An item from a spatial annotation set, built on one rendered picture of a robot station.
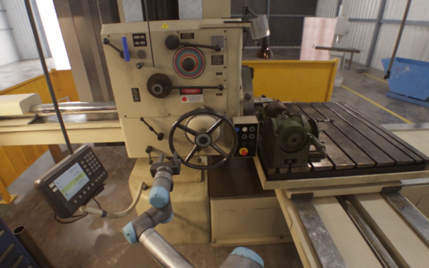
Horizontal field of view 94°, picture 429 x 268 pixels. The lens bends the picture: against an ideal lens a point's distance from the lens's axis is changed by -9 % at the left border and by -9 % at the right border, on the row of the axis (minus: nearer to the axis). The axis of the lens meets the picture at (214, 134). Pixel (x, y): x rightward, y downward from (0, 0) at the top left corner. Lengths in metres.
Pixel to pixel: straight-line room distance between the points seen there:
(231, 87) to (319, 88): 3.14
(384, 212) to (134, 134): 1.80
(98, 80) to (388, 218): 2.49
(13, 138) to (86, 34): 1.06
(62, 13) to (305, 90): 3.60
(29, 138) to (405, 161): 2.93
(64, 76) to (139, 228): 3.79
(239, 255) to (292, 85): 3.55
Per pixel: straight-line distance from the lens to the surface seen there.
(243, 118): 1.35
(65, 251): 2.66
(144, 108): 1.39
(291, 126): 1.40
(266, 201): 1.93
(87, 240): 2.63
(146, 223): 0.93
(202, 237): 2.21
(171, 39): 1.20
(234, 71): 1.29
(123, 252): 2.40
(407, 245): 1.80
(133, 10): 1.98
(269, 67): 3.89
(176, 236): 2.21
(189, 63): 1.17
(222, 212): 1.94
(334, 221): 1.70
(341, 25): 7.21
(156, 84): 1.24
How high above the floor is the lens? 1.89
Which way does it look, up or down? 29 degrees down
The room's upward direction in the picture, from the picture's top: 1 degrees counter-clockwise
